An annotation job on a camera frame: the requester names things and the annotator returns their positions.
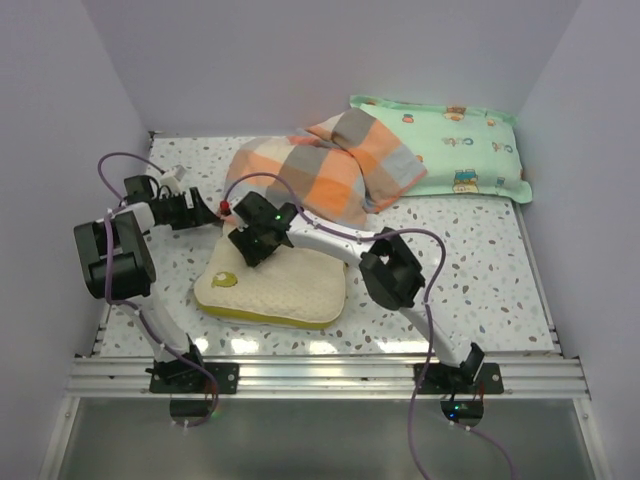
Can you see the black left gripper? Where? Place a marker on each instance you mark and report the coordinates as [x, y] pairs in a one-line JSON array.
[[194, 217]]

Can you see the aluminium mounting rail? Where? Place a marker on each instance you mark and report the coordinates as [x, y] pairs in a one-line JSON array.
[[317, 369]]

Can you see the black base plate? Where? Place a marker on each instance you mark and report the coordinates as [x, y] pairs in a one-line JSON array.
[[444, 380], [176, 377]]

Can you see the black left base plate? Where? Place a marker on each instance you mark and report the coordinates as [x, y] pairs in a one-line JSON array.
[[176, 377]]

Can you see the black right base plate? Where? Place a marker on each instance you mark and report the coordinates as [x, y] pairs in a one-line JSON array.
[[444, 380]]

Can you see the green cartoon print pillow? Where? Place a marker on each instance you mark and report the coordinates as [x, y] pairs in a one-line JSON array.
[[465, 150]]

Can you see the orange grey plaid pillowcase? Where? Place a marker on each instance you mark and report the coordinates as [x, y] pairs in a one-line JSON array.
[[343, 169]]

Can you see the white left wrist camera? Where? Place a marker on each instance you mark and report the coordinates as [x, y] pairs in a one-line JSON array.
[[171, 179]]

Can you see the cream pillow yellow trim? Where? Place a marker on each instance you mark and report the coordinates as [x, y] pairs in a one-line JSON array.
[[297, 287]]

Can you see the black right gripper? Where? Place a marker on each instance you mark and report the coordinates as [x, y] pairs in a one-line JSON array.
[[254, 256]]

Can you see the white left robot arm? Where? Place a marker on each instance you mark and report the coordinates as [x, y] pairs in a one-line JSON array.
[[117, 265]]

